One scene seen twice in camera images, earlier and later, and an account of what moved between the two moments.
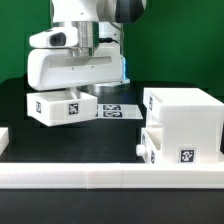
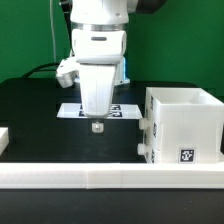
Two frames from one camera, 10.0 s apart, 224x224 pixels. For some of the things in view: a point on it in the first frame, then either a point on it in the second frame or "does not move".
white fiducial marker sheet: (118, 111) does not move
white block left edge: (4, 139) does not move
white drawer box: (60, 107) -> (151, 124)
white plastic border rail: (101, 175) does not move
